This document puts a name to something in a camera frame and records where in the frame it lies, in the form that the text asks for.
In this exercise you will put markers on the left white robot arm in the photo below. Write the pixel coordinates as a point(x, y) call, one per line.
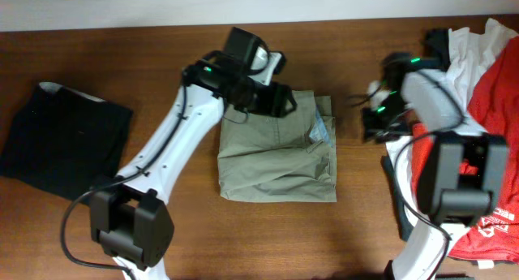
point(128, 215)

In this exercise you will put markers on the white garment in pile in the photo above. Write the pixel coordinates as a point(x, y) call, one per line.
point(471, 55)

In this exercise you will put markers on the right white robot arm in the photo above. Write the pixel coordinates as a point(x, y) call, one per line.
point(463, 172)

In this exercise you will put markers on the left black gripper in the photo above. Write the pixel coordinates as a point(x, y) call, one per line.
point(283, 103)

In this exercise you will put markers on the red printed t-shirt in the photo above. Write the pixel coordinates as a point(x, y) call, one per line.
point(494, 105)

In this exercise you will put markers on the folded black shorts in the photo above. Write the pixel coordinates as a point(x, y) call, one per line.
point(62, 140)

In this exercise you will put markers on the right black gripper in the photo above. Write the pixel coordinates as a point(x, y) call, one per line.
point(391, 133)

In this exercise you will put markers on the black garment in pile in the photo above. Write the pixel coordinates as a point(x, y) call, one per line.
point(436, 46)

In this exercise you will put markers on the khaki green shorts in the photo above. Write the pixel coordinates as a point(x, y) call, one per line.
point(291, 159)

